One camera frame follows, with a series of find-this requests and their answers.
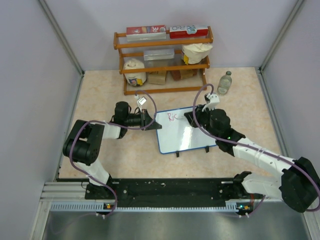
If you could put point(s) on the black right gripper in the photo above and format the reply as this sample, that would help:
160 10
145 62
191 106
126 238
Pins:
199 113

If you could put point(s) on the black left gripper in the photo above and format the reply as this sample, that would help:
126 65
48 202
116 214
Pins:
145 119

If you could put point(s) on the blue-framed whiteboard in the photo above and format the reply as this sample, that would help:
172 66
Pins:
178 135

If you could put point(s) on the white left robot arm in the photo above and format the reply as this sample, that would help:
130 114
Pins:
83 143

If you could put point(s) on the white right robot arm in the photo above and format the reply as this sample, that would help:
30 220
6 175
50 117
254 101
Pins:
294 181

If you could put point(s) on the brown block under shelf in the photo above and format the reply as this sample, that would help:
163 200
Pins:
183 74

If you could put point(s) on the brown box under shelf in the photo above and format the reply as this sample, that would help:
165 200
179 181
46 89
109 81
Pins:
157 77

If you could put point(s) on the white cloth bag left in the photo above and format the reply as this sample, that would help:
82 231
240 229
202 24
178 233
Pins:
135 78

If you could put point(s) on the white cloth bag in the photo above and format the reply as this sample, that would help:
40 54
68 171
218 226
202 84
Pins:
135 78
194 53

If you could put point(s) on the clear glass bottle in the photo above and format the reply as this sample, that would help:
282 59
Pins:
224 83

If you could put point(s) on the wooden shelf rack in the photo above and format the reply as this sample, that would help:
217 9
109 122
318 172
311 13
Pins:
158 66

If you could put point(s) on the white cloth bag right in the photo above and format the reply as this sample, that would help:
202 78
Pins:
194 53

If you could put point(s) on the clear plastic box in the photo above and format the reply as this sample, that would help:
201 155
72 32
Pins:
158 54

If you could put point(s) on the red toothpaste box right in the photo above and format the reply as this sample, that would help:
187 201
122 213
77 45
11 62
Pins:
188 31

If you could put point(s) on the red toothpaste box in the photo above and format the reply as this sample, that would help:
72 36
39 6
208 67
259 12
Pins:
146 33
188 31

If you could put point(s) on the red toothpaste box left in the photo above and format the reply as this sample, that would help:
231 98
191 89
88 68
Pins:
146 33

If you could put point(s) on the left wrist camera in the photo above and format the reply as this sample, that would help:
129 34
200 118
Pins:
140 101

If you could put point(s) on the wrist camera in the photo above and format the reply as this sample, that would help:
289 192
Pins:
140 101
212 100

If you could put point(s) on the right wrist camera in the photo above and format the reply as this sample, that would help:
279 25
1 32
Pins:
212 100

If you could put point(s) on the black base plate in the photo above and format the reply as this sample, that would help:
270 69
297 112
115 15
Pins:
169 192

